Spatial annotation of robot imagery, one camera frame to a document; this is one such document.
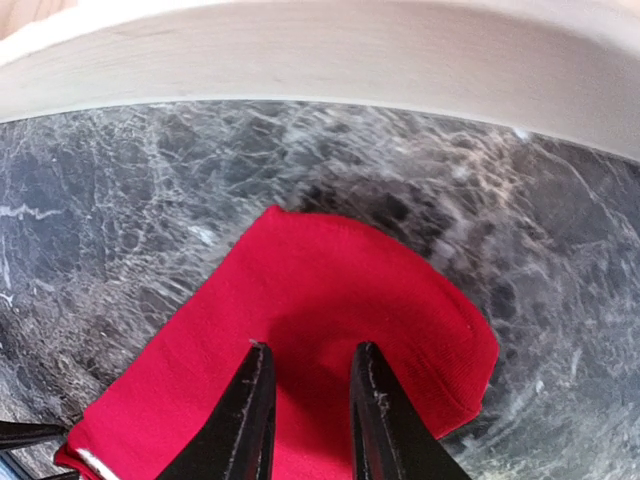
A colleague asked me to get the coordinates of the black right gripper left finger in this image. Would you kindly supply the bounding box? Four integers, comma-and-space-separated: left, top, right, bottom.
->
159, 343, 276, 480

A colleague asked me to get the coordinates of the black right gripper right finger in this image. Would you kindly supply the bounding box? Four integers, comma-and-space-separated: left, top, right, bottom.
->
350, 342, 470, 480

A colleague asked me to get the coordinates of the red sock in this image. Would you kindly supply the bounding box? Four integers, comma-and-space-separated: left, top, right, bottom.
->
54, 206, 499, 479

